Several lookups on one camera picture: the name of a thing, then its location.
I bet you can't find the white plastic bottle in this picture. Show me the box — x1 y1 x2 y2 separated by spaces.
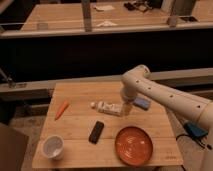
90 101 122 116

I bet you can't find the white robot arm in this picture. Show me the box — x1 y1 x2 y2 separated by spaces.
121 65 213 171

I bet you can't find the orange ceramic bowl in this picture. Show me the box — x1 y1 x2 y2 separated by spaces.
115 126 153 166

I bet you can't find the blue sponge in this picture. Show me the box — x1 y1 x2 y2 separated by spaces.
133 97 151 110

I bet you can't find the black remote control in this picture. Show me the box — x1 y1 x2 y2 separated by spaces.
89 121 104 144

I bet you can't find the orange carrot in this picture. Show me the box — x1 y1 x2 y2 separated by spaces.
55 101 69 120

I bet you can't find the blue electronic box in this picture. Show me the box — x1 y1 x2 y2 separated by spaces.
184 122 208 138

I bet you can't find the white paper cup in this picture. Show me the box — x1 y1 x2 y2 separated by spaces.
42 135 64 160

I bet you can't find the white crumpled paper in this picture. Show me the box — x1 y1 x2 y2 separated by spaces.
97 20 117 27

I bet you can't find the white paper sheet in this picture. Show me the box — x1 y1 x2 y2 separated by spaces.
94 5 115 11

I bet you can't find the black tool pile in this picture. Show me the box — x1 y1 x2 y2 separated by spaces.
124 0 152 13

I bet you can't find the wooden workbench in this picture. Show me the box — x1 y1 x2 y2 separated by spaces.
0 0 213 39

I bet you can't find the black cable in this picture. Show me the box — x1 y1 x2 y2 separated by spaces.
175 133 213 150

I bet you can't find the metal post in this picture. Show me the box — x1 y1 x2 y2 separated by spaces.
167 0 197 27
81 0 92 32

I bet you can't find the metal post right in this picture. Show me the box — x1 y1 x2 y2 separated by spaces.
167 0 197 27

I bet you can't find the metal clamp bracket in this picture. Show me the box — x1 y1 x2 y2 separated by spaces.
0 67 27 88

